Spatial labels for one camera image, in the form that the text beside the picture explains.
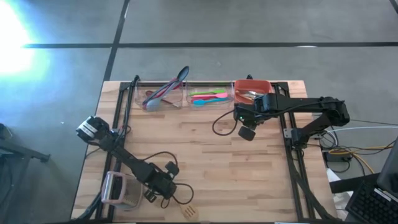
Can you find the clear plastic bin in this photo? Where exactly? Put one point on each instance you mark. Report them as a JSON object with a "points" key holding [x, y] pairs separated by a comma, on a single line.
{"points": [[208, 96], [161, 96]]}

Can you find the blue silicone spatula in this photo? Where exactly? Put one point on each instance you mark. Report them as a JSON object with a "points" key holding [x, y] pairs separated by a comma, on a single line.
{"points": [[208, 101]]}

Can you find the green silicone spatula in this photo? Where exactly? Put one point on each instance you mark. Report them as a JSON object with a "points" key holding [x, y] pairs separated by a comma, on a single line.
{"points": [[206, 92]]}

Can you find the white crumpled cloth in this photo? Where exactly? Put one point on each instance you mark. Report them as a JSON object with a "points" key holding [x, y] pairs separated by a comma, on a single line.
{"points": [[340, 194]]}

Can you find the orange plastic bin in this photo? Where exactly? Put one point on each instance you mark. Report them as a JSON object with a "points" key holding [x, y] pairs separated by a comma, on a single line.
{"points": [[242, 88]]}

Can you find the black keyboard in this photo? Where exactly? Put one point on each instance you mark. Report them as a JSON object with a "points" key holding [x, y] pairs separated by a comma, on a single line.
{"points": [[371, 205]]}

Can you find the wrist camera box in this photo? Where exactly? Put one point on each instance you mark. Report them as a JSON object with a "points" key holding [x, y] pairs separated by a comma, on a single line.
{"points": [[166, 188], [239, 111]]}

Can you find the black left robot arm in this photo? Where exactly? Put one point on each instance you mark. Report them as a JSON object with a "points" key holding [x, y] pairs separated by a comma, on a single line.
{"points": [[124, 154]]}

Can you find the black power box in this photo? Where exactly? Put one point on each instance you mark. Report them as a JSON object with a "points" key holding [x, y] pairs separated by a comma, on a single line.
{"points": [[337, 155]]}

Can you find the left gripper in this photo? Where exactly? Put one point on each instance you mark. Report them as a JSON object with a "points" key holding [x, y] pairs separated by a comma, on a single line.
{"points": [[157, 182]]}

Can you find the dark laptop screen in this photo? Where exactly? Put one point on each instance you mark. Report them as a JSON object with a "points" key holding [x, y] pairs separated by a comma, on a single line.
{"points": [[390, 171]]}

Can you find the metal box grater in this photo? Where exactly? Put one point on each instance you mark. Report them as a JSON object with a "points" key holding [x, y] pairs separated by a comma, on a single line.
{"points": [[121, 189]]}

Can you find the red slotted spoon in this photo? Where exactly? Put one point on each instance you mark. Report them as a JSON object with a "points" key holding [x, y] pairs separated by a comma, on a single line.
{"points": [[175, 84]]}

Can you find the wooden slotted spatula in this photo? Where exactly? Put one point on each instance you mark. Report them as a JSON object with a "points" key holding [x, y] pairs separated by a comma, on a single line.
{"points": [[189, 212]]}

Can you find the black nylon spoon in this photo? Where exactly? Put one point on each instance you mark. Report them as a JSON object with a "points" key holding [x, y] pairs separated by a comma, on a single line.
{"points": [[183, 73]]}

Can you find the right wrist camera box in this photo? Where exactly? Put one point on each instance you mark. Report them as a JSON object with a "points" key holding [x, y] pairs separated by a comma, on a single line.
{"points": [[239, 111]]}

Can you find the black floor stand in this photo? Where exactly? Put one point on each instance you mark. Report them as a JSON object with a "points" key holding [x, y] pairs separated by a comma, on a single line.
{"points": [[18, 152]]}

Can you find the pink silicone spatula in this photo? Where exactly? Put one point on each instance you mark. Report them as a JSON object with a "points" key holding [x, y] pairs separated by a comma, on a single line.
{"points": [[211, 96]]}

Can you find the grey metal bracket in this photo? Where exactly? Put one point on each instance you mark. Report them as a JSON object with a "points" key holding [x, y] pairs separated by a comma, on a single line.
{"points": [[287, 133]]}

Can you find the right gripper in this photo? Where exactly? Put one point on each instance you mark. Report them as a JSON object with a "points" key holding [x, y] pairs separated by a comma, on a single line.
{"points": [[248, 115]]}

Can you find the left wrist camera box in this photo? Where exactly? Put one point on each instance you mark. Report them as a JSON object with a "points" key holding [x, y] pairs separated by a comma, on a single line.
{"points": [[166, 188]]}

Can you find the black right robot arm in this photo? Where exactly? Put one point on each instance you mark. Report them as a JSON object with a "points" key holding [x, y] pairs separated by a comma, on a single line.
{"points": [[311, 109]]}

